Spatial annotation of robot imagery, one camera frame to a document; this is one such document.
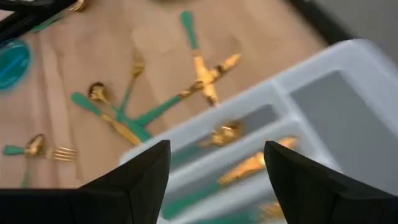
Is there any white cutlery tray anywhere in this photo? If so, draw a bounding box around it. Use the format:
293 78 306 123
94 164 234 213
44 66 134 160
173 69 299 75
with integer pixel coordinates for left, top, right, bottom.
119 39 398 224

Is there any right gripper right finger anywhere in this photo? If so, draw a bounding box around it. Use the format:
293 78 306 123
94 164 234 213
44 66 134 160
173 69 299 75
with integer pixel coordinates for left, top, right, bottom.
264 141 398 224

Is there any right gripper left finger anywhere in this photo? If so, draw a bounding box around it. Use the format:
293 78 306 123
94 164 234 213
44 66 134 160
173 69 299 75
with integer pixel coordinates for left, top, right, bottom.
71 139 171 224

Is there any teal translucent plate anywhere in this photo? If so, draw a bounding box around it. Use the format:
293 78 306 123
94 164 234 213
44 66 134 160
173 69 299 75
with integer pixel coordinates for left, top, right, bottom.
0 37 34 93

